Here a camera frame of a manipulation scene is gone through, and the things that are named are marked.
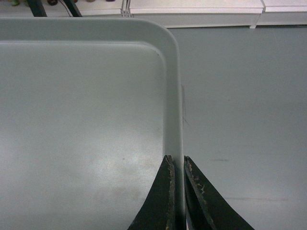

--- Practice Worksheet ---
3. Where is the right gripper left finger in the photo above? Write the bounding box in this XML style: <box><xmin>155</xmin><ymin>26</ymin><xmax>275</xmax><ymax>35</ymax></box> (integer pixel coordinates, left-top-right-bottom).
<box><xmin>128</xmin><ymin>155</ymin><xmax>176</xmax><ymax>230</ymax></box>

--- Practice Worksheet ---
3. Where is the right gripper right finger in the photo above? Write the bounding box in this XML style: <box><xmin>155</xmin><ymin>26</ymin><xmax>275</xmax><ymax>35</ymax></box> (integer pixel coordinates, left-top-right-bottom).
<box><xmin>184</xmin><ymin>156</ymin><xmax>253</xmax><ymax>230</ymax></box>

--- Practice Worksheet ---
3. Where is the grey rectangular serving tray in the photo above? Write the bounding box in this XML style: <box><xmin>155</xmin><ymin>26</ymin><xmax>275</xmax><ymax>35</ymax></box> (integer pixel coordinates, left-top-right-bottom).
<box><xmin>0</xmin><ymin>17</ymin><xmax>186</xmax><ymax>230</ymax></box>

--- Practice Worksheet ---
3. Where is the white lower shelf board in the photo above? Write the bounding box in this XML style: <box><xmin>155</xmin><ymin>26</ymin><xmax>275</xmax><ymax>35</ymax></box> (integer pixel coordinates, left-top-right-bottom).
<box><xmin>77</xmin><ymin>0</ymin><xmax>307</xmax><ymax>29</ymax></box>

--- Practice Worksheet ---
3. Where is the black tripod leg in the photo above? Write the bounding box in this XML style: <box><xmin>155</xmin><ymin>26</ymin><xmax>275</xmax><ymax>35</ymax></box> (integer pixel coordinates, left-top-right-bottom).
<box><xmin>27</xmin><ymin>0</ymin><xmax>47</xmax><ymax>17</ymax></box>

